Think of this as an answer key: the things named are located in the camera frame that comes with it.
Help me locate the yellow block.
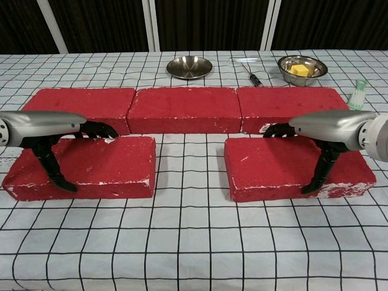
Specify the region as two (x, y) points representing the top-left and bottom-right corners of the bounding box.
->
(290, 64), (309, 76)

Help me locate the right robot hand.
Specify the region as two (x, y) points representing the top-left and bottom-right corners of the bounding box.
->
(262, 109), (376, 195)

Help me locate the deep steel bowl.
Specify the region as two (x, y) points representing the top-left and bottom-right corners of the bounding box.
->
(278, 55), (328, 84)

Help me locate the shallow steel dish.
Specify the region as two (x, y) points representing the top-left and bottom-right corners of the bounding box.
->
(166, 56), (213, 80)

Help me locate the wide white frame post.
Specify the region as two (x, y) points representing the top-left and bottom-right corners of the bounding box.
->
(259, 0), (283, 51)

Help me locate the slanted white frame post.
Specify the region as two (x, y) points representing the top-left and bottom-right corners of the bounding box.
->
(36, 0), (69, 54)

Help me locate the green brush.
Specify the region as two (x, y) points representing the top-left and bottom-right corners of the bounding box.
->
(348, 78), (368, 112)

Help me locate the white black checkered tablecloth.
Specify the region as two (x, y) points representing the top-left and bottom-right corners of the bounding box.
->
(0, 48), (388, 291)

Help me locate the black handled thin tool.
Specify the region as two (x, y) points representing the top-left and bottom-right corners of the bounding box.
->
(241, 62), (263, 89)

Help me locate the red brick with white patch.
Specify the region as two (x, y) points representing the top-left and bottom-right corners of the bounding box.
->
(236, 87), (350, 135)

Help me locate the red brick with white scuffs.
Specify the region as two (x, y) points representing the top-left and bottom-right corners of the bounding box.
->
(224, 136), (378, 202)

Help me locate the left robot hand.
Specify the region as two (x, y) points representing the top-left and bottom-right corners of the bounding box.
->
(5, 110), (119, 193)

